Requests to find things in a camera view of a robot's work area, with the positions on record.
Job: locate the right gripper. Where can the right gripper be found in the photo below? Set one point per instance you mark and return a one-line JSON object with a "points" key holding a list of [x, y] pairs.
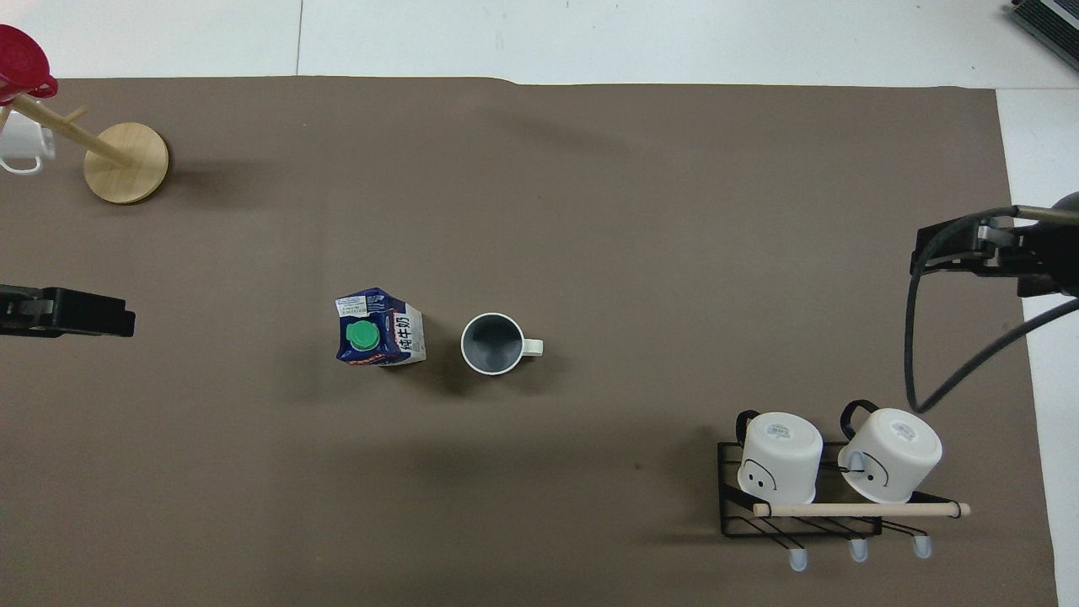
{"points": [[1054, 261]]}

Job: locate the blue white milk carton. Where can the blue white milk carton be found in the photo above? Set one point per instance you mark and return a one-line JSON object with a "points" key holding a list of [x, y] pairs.
{"points": [[383, 333]]}

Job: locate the red plastic cup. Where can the red plastic cup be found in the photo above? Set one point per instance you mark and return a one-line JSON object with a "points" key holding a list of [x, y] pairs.
{"points": [[18, 59]]}

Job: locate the grey ribbed device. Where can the grey ribbed device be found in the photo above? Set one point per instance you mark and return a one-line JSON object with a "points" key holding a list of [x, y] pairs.
{"points": [[1049, 24]]}

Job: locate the white mug grey inside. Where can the white mug grey inside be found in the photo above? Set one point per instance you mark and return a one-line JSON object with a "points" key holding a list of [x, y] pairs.
{"points": [[491, 346]]}

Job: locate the wooden mug tree stand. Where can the wooden mug tree stand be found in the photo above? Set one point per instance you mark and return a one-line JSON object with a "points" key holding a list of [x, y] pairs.
{"points": [[126, 164]]}

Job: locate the plain white mug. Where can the plain white mug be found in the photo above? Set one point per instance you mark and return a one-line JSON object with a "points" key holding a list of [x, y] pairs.
{"points": [[25, 143]]}

